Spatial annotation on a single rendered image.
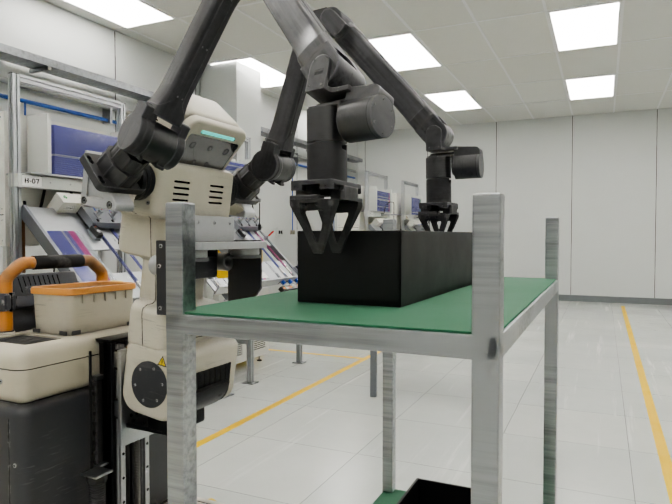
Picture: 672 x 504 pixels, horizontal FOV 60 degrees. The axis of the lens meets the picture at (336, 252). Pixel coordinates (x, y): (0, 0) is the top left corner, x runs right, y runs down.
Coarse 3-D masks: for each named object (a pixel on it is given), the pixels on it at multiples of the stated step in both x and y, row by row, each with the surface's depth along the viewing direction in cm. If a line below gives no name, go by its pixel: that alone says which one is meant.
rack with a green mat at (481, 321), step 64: (192, 256) 81; (192, 320) 78; (256, 320) 74; (320, 320) 72; (384, 320) 72; (448, 320) 72; (512, 320) 73; (192, 384) 81; (384, 384) 160; (192, 448) 81; (384, 448) 160
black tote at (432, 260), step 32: (320, 256) 90; (352, 256) 87; (384, 256) 85; (416, 256) 90; (448, 256) 107; (320, 288) 90; (352, 288) 87; (384, 288) 85; (416, 288) 91; (448, 288) 107
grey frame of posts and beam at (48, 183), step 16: (16, 80) 302; (16, 96) 302; (16, 112) 303; (16, 128) 303; (16, 144) 302; (16, 160) 302; (16, 176) 300; (48, 176) 316; (16, 192) 302; (80, 192) 341; (16, 208) 302; (16, 224) 303; (16, 240) 303; (16, 256) 303
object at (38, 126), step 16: (32, 80) 310; (80, 96) 339; (96, 96) 349; (32, 128) 315; (48, 128) 311; (32, 144) 316; (48, 144) 311; (32, 160) 316; (48, 160) 311; (32, 176) 307; (64, 176) 322
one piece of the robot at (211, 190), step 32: (160, 192) 124; (192, 192) 133; (224, 192) 144; (128, 224) 135; (160, 224) 131; (160, 320) 127; (128, 352) 132; (160, 352) 128; (224, 352) 140; (128, 384) 132; (160, 384) 127; (160, 416) 128
